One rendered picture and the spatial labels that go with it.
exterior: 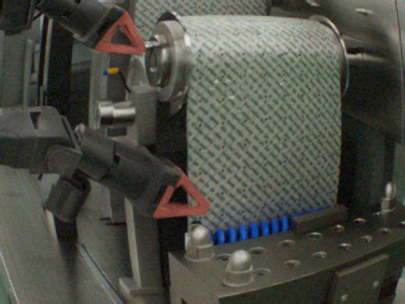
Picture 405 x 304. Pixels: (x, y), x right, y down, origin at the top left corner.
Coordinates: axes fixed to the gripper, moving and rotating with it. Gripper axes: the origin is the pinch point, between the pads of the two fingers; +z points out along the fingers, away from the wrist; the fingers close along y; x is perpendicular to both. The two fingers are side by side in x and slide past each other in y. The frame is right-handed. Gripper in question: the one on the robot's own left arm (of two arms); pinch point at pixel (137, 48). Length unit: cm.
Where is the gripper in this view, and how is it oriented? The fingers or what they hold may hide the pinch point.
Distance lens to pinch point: 101.0
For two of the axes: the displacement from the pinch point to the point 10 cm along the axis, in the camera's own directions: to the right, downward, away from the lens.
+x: 5.7, -8.2, -0.3
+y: 3.7, 2.8, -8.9
